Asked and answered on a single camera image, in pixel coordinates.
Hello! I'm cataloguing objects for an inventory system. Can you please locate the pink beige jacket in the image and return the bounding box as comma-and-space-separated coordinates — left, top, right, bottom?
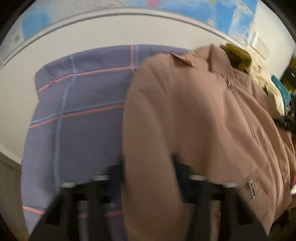
121, 45, 295, 240

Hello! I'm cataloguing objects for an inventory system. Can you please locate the teal perforated plastic basket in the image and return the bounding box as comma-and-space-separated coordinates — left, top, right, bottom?
271, 75, 291, 111

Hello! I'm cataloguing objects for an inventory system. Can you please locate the cream white garment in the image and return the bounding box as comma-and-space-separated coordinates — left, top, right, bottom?
244, 48, 285, 116

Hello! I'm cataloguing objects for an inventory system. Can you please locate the mustard yellow garment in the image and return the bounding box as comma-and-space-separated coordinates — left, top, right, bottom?
221, 43, 251, 73

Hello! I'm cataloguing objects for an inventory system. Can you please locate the purple plaid bed sheet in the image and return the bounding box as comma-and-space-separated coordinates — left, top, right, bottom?
21, 45, 184, 232

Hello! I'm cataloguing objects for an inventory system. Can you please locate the white wall socket panel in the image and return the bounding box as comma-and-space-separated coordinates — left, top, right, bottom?
249, 32, 270, 60

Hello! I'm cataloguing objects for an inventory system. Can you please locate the colourful wall map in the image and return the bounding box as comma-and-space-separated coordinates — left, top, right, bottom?
1, 1, 258, 66

